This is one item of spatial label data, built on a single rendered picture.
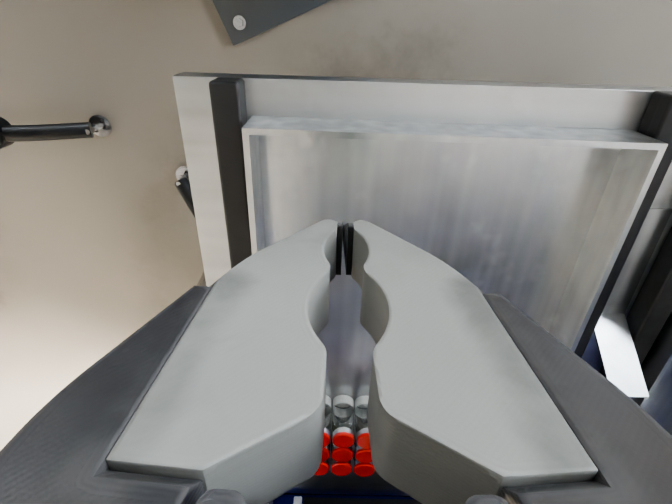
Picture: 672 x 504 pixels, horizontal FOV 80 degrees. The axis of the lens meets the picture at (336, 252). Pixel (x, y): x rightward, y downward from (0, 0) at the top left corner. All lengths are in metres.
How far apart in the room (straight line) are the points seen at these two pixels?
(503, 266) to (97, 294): 1.49
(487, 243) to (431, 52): 0.89
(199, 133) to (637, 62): 1.24
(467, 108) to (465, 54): 0.91
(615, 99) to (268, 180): 0.24
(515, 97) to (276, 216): 0.19
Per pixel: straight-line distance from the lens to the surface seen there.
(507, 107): 0.31
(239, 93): 0.27
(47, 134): 1.32
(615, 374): 0.42
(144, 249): 1.49
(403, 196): 0.31
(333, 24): 1.16
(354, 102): 0.29
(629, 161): 0.34
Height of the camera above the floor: 1.16
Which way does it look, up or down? 60 degrees down
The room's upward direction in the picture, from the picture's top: 179 degrees counter-clockwise
